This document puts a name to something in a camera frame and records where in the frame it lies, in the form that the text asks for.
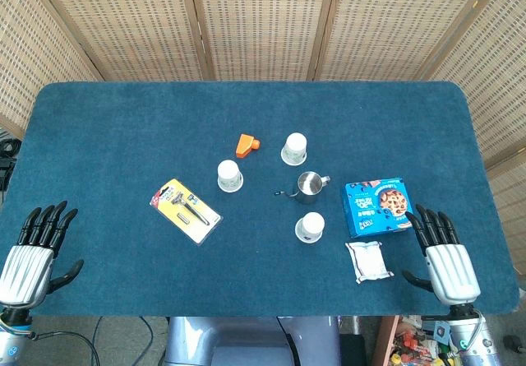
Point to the blue cookie box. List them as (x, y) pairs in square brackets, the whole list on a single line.
[(376, 207)]

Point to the yellow razor blister pack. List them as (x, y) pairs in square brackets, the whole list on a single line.
[(185, 211)]

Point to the white paper cup blue flower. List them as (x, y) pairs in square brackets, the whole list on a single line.
[(310, 225)]

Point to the stainless steel milk pitcher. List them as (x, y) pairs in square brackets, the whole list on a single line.
[(309, 187)]

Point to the colourful toy clutter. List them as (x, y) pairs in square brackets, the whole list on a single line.
[(415, 343)]

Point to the white snack packet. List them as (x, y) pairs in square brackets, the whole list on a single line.
[(367, 262)]

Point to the black equipment pile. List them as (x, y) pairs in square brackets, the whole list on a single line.
[(6, 160)]

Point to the blue table mat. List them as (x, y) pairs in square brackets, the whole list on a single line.
[(123, 135)]

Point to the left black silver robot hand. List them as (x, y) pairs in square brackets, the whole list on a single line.
[(29, 267)]

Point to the orange plastic block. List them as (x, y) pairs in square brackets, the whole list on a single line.
[(245, 146)]

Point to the woven bamboo folding screen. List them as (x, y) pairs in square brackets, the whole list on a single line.
[(263, 24)]

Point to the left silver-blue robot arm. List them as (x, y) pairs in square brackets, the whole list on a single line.
[(12, 341)]

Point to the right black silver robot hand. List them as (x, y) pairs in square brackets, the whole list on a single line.
[(450, 271)]

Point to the white paper cup green flower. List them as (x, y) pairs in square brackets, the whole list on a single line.
[(229, 174), (294, 146)]

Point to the silver-blue robot torso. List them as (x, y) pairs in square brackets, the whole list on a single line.
[(246, 341)]

